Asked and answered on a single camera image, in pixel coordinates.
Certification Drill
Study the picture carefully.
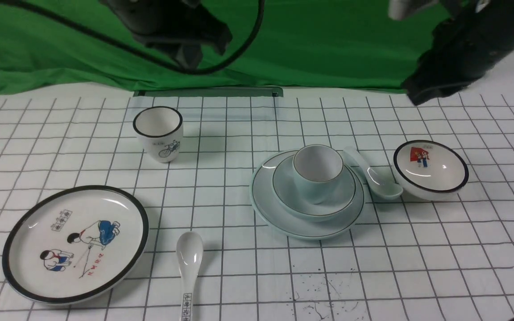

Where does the white spoon with characters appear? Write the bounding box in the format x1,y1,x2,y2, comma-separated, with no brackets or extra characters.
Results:
176,231,204,321

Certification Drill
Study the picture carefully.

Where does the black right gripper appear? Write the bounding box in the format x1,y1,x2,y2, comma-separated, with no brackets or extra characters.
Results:
401,0,514,106

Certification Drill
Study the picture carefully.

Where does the light green shallow bowl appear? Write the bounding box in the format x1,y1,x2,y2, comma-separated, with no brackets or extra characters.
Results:
273,155,365,222

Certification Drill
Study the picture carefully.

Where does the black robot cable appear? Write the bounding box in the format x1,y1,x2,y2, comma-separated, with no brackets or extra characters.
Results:
0,0,265,75

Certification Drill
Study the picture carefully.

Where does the white bowl with flag drawing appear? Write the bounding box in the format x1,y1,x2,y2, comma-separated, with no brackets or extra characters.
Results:
391,140,469,201

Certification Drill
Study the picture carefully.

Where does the light green small cup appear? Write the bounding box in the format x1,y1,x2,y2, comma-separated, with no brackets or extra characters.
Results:
291,144,344,204

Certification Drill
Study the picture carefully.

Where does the white cup with bicycle drawing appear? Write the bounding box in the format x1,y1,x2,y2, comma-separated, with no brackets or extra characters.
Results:
133,106,184,163

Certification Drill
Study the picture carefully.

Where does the white grid tablecloth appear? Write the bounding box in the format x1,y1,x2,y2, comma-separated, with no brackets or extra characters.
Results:
0,91,514,321

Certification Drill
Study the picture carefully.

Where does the light green large plate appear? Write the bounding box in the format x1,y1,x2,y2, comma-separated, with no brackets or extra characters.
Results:
249,150,365,241

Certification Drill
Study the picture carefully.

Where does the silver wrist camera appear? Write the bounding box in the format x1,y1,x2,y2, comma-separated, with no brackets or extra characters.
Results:
388,0,439,21

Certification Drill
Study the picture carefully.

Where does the white plate with children drawing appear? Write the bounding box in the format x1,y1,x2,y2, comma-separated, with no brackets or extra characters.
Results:
2,185,149,305

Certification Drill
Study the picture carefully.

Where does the green backdrop cloth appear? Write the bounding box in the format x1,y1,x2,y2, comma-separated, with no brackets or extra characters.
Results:
0,0,448,94

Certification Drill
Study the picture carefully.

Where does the light green ceramic spoon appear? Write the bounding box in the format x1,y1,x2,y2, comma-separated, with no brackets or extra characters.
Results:
343,147,404,201

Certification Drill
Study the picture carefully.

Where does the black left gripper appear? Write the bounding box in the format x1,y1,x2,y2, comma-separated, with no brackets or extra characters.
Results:
101,0,232,70

